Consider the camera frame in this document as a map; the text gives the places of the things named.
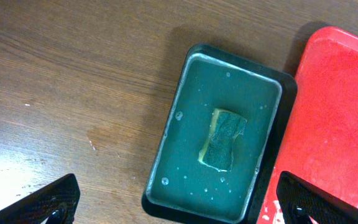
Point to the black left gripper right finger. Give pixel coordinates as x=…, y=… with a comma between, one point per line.
x=303, y=202

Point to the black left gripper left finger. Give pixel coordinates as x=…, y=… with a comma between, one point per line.
x=54, y=203

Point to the yellow green sponge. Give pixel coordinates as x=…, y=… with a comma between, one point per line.
x=217, y=151

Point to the red plastic tray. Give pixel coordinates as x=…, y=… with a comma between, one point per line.
x=320, y=144

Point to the dark green water basin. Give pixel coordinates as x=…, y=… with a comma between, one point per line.
x=181, y=189

